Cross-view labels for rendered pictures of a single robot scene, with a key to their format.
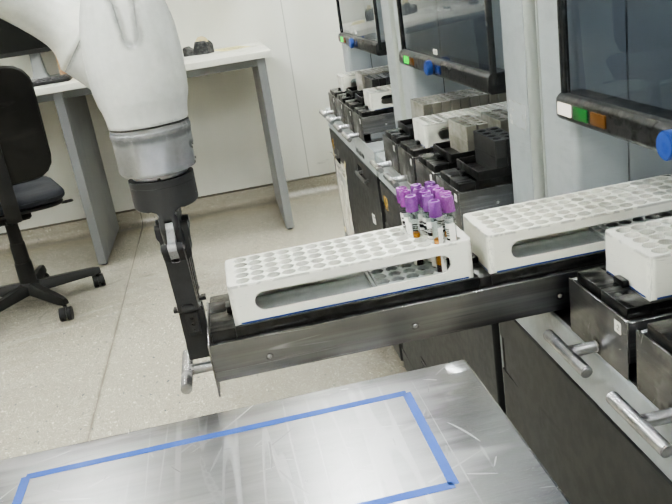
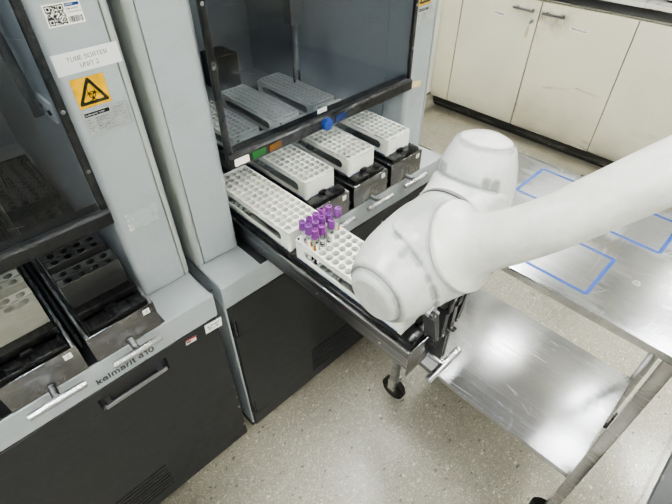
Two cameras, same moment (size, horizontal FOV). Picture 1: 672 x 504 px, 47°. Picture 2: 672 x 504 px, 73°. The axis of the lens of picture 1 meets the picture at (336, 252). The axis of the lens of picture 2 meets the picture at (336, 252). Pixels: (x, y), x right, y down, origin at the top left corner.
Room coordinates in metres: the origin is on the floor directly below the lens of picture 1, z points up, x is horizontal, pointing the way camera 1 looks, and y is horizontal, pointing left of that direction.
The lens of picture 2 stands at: (1.33, 0.48, 1.49)
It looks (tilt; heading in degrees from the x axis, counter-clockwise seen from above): 42 degrees down; 233
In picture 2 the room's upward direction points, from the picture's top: straight up
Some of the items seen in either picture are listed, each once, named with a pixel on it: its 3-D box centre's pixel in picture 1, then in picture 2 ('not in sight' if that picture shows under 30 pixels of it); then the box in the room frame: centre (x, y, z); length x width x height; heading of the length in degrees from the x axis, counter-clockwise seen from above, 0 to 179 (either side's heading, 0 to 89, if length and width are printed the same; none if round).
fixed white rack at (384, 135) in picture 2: not in sight; (361, 127); (0.49, -0.50, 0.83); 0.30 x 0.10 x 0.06; 96
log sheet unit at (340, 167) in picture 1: (341, 198); not in sight; (2.66, -0.05, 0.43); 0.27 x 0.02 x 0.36; 6
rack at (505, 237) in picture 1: (585, 225); (266, 206); (0.93, -0.32, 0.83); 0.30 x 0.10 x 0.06; 96
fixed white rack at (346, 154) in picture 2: not in sight; (324, 144); (0.64, -0.48, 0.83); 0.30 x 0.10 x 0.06; 96
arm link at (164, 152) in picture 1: (155, 149); not in sight; (0.87, 0.19, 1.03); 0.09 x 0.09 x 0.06
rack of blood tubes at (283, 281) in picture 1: (347, 272); (361, 273); (0.89, -0.01, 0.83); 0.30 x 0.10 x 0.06; 97
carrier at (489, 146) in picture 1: (490, 151); (93, 281); (1.33, -0.30, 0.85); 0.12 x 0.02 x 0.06; 7
